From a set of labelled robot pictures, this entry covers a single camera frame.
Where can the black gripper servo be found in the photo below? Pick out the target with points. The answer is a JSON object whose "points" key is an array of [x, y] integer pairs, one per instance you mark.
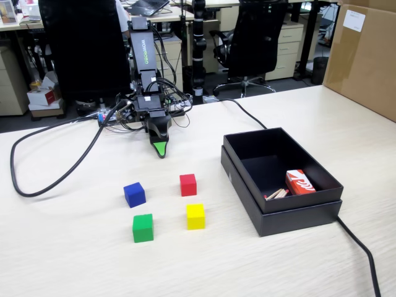
{"points": [[148, 106]]}

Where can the green cube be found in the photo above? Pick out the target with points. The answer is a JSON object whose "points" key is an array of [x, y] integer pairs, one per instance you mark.
{"points": [[143, 228]]}

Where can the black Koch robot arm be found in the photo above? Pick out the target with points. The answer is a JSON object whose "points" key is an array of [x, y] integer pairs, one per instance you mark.
{"points": [[143, 52]]}

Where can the red cube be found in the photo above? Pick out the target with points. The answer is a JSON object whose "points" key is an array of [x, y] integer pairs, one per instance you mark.
{"points": [[188, 185]]}

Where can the blue cube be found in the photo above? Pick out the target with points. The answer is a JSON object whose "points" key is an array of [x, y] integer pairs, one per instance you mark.
{"points": [[135, 195]]}

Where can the yellow cube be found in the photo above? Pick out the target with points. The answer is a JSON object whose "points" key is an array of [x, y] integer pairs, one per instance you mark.
{"points": [[195, 217]]}

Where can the robot controller circuit board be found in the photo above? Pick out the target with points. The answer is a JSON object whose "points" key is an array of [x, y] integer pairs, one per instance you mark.
{"points": [[108, 117]]}

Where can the beige drawer cabinet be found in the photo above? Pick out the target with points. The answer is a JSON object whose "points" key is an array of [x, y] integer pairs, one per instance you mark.
{"points": [[12, 86], [287, 46], [174, 62]]}

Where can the black jointed pole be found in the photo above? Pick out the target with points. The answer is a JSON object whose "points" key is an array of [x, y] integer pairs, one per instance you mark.
{"points": [[198, 62]]}

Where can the black cardboard box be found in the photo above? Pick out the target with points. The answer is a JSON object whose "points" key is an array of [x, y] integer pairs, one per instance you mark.
{"points": [[263, 148]]}

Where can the black mesh office chair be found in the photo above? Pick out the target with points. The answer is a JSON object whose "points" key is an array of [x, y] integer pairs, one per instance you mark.
{"points": [[83, 46]]}

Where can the white red small carton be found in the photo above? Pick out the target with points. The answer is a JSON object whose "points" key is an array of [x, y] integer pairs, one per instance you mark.
{"points": [[43, 96]]}

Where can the wooden match red head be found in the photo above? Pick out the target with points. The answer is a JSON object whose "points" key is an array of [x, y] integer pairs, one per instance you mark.
{"points": [[275, 193], [278, 194]]}

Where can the black laptop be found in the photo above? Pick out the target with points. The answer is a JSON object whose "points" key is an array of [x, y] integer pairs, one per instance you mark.
{"points": [[148, 6]]}

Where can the black office chair with armrests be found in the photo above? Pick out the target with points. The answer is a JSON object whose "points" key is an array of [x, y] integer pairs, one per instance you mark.
{"points": [[253, 40]]}

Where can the orange white matchbox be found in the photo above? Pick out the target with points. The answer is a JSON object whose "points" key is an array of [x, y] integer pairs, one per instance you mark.
{"points": [[300, 183]]}

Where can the black open box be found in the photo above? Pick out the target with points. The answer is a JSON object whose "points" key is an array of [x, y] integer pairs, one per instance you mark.
{"points": [[297, 221]]}

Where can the black trash bin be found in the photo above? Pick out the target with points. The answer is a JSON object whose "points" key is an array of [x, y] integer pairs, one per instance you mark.
{"points": [[320, 71]]}

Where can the beige office desk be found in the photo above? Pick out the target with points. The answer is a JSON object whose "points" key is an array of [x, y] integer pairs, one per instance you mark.
{"points": [[18, 26]]}

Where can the framed picture card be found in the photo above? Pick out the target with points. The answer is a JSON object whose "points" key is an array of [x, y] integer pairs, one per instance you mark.
{"points": [[7, 14]]}

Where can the large brown cardboard box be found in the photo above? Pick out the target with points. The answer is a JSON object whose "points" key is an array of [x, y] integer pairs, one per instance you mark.
{"points": [[362, 62]]}

